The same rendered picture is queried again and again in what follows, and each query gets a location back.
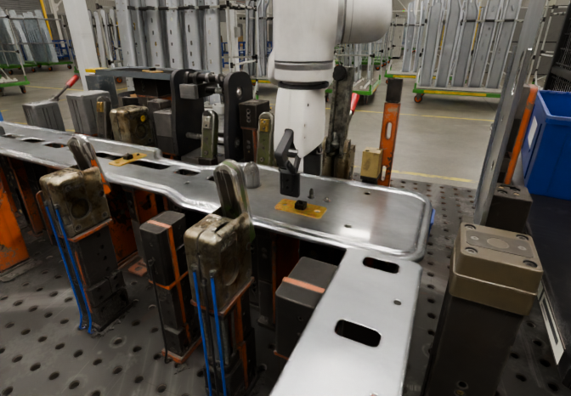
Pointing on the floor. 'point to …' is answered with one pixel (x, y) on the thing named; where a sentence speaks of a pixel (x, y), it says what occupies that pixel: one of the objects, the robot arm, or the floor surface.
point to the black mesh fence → (561, 58)
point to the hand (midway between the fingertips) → (302, 178)
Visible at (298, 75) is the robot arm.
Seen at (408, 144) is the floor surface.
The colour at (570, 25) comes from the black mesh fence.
